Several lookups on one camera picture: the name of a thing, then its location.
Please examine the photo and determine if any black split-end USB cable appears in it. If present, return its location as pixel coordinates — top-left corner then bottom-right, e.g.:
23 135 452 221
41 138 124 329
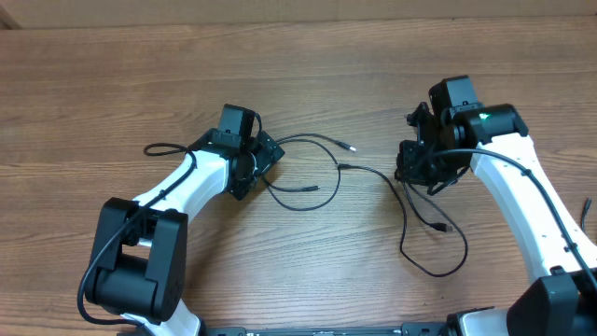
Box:
259 133 358 213

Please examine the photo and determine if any black long USB cable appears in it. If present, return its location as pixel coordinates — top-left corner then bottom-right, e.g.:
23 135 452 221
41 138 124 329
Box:
336 162 469 278

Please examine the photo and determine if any black short USB cable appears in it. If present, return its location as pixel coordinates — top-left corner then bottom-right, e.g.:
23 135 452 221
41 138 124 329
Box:
579 196 593 234

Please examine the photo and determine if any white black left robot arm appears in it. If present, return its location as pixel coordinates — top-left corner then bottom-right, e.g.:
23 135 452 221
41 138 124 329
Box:
76 105 284 335

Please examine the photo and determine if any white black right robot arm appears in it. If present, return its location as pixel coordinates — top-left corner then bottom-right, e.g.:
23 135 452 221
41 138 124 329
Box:
395 76 596 335

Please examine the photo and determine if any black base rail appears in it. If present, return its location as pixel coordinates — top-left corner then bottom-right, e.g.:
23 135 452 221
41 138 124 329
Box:
200 322 449 336

